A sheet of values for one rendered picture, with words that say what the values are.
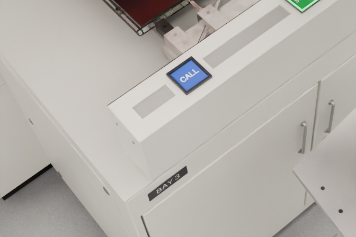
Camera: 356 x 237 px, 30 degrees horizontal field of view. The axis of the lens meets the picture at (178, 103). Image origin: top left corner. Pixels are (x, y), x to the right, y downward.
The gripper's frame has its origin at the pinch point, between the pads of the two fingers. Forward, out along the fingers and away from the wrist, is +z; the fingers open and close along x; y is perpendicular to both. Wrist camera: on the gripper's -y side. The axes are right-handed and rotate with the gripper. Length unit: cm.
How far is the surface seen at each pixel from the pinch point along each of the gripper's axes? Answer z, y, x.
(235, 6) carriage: 9.4, 12.9, 5.7
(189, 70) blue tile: 0.9, 1.6, 25.2
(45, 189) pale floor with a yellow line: 97, 57, 52
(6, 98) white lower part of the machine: 50, 59, 48
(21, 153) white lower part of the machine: 75, 59, 52
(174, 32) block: 6.6, 13.9, 19.7
